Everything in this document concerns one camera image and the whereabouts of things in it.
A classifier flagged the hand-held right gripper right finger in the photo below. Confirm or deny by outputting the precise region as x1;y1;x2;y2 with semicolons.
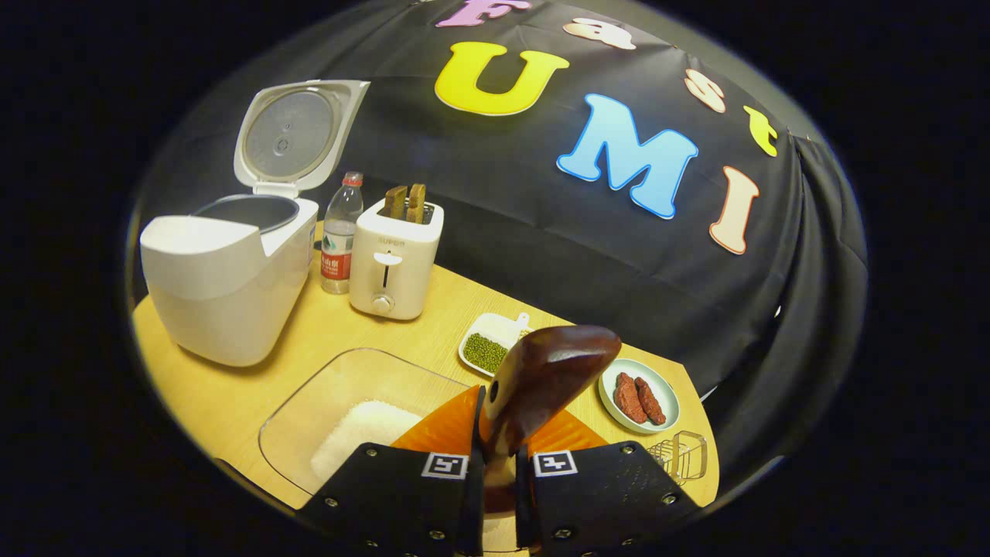
514;408;701;557

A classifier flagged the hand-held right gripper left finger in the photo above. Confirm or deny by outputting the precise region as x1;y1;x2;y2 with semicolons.
298;384;486;557

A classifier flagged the white rice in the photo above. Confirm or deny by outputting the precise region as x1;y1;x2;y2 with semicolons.
311;399;423;484

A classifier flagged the brown wooden spoon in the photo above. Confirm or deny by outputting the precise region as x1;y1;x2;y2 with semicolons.
478;325;622;515

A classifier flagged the white rice cooker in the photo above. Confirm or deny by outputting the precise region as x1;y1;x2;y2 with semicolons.
139;80;370;368

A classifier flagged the red meat piece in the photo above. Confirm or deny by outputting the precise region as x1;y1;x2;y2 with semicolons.
634;377;667;426
613;372;649;425

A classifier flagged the pale green round plate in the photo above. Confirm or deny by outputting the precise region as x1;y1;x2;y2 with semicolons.
598;358;681;435

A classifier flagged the white divided bean plate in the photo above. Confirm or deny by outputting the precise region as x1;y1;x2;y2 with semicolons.
458;312;531;378

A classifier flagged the clear glass dish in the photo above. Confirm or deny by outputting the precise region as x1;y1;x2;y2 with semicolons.
258;347;473;496

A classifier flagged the cream toaster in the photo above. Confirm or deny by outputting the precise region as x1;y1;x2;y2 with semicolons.
348;198;445;321

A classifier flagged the black backdrop cloth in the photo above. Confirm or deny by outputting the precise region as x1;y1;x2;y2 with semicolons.
131;0;867;480

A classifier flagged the clear plastic water bottle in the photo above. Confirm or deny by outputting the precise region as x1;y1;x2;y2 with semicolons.
320;172;364;295

